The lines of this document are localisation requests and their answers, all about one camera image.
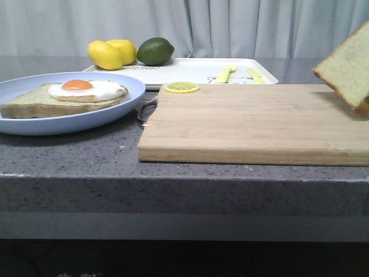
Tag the bread slice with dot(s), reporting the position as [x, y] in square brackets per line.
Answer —
[345, 70]
[38, 103]

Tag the blue round plate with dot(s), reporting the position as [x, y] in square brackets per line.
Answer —
[72, 123]

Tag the white rectangular tray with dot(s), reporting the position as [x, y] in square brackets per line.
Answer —
[196, 70]

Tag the lemon slice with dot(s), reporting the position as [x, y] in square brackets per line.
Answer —
[181, 87]

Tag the yellow plastic fork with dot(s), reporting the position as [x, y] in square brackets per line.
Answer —
[223, 77]

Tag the green lime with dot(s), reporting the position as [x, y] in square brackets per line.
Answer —
[155, 51]

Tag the yellow plastic knife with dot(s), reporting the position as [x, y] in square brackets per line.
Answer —
[256, 76]

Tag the wooden cutting board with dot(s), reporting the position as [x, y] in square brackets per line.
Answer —
[294, 124]

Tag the rear yellow lemon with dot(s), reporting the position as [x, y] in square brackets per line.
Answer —
[127, 48]

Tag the yellow lemon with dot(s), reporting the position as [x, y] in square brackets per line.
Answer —
[127, 48]
[105, 55]

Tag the front yellow lemon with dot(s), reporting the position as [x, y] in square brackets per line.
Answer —
[105, 55]

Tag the fried egg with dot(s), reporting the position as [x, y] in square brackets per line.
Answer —
[87, 91]

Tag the grey curtain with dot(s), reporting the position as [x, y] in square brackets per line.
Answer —
[201, 29]

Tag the metal cutting board handle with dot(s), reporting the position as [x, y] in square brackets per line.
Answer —
[146, 111]

